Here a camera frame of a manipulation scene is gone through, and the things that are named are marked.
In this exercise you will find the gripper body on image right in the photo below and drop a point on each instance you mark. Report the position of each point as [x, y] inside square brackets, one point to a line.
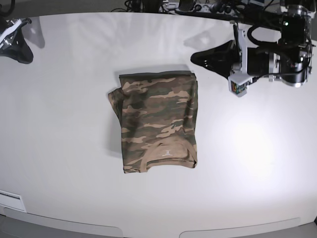
[241, 49]

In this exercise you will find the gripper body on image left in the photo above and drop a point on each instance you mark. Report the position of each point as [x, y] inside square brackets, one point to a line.
[10, 34]

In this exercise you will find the camouflage T-shirt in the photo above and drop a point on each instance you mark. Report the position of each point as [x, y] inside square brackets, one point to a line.
[157, 113]

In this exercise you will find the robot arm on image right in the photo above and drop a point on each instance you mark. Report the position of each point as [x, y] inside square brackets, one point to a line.
[275, 45]

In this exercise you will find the white label plate on table edge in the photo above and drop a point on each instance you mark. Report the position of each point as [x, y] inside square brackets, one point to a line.
[12, 201]

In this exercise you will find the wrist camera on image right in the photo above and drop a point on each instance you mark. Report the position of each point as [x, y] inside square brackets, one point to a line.
[238, 83]

